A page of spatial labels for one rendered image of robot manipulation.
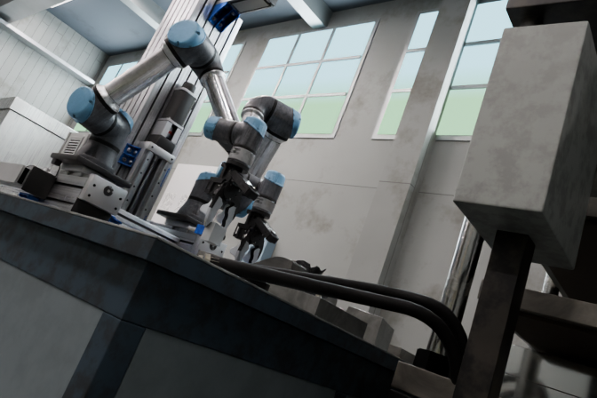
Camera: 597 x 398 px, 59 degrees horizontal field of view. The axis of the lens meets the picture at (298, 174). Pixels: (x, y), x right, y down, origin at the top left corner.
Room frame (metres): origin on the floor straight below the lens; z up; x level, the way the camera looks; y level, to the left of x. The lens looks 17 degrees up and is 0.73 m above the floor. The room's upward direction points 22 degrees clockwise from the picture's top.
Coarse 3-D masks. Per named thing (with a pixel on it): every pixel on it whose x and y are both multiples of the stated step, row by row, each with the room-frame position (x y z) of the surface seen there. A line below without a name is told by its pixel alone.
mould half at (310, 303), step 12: (204, 252) 1.65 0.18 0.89; (264, 264) 1.48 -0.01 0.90; (276, 264) 1.45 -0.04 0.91; (288, 264) 1.43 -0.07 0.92; (276, 288) 1.43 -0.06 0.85; (288, 288) 1.41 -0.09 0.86; (288, 300) 1.40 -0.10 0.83; (300, 300) 1.37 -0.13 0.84; (312, 300) 1.35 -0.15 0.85; (324, 300) 1.35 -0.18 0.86; (336, 300) 1.60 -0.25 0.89; (312, 312) 1.34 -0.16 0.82; (324, 312) 1.36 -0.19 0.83; (336, 312) 1.40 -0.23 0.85; (336, 324) 1.41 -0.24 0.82; (348, 324) 1.46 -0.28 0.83; (360, 324) 1.50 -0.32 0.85; (360, 336) 1.51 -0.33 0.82
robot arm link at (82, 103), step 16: (176, 32) 1.60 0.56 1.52; (192, 32) 1.58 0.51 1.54; (160, 48) 1.65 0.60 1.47; (176, 48) 1.61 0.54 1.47; (192, 48) 1.61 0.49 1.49; (208, 48) 1.65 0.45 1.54; (144, 64) 1.66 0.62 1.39; (160, 64) 1.65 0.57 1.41; (176, 64) 1.66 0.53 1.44; (192, 64) 1.70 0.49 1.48; (208, 64) 1.70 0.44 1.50; (112, 80) 1.70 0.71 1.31; (128, 80) 1.67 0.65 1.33; (144, 80) 1.68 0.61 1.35; (80, 96) 1.70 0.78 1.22; (96, 96) 1.69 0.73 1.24; (112, 96) 1.70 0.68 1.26; (128, 96) 1.71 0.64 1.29; (80, 112) 1.69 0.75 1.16; (96, 112) 1.71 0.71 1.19; (112, 112) 1.73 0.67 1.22; (96, 128) 1.77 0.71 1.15
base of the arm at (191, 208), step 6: (192, 198) 2.18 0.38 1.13; (198, 198) 2.17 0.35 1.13; (186, 204) 2.18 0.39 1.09; (192, 204) 2.17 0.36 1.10; (198, 204) 2.17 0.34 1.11; (180, 210) 2.18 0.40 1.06; (186, 210) 2.16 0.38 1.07; (192, 210) 2.16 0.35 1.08; (198, 210) 2.16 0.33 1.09; (192, 216) 2.15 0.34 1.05; (198, 216) 2.16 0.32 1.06; (204, 216) 2.17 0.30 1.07
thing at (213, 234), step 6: (192, 228) 1.55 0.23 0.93; (198, 228) 1.51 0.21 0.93; (204, 228) 1.49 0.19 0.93; (210, 228) 1.48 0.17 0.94; (216, 228) 1.47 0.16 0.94; (222, 228) 1.49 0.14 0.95; (198, 234) 1.51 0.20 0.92; (204, 234) 1.48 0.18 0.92; (210, 234) 1.47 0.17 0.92; (216, 234) 1.48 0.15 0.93; (222, 234) 1.50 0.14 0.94; (204, 240) 1.49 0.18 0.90; (210, 240) 1.47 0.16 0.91; (216, 240) 1.49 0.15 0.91; (222, 240) 1.50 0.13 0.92
